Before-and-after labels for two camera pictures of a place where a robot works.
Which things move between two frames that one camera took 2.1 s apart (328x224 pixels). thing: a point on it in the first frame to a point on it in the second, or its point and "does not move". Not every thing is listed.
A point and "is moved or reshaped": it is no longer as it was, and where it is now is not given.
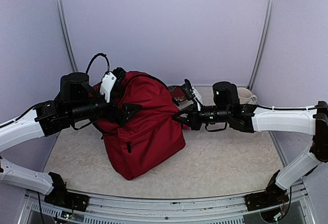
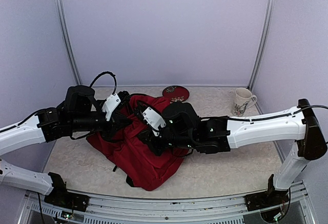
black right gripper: x=194 y=121 to x=150 y=142
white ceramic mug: x=246 y=97 does not move
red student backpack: x=153 y=136 is moved or reshaped
